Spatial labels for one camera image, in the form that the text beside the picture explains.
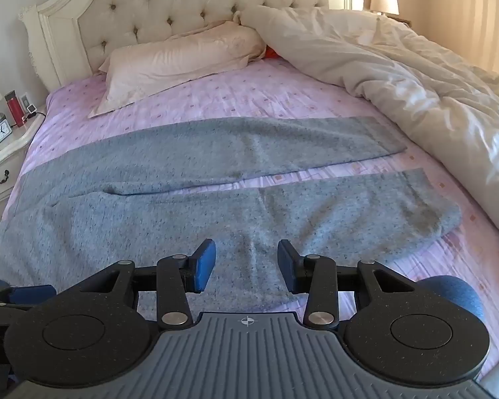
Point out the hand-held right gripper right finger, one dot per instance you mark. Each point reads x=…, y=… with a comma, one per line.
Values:
x=289, y=270

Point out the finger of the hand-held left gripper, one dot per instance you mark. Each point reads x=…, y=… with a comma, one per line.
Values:
x=31, y=294

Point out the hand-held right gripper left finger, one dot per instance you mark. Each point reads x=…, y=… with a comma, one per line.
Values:
x=203, y=266

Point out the grey speckled pants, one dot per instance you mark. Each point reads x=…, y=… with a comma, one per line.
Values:
x=149, y=216

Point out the white nightstand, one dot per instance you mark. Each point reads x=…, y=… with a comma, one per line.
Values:
x=4, y=162

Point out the small white alarm clock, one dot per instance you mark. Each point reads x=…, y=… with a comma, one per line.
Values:
x=0, y=132

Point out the blue speckled round object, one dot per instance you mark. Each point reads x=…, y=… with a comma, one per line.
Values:
x=453, y=299

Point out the pink patterned bedsheet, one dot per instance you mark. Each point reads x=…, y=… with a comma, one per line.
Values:
x=233, y=99

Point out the small white cube device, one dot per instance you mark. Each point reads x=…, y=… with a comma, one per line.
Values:
x=31, y=110

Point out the red bottle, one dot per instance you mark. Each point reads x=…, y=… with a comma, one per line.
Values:
x=14, y=110

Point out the cream pillow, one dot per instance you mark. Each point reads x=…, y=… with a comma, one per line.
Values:
x=170, y=62

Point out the orange cloth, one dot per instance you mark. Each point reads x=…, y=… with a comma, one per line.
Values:
x=272, y=53

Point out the cream duvet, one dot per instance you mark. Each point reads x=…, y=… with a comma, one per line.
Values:
x=399, y=70

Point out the white tufted headboard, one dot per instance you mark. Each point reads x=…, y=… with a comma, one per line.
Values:
x=170, y=0

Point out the wall socket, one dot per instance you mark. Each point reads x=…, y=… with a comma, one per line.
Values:
x=24, y=101

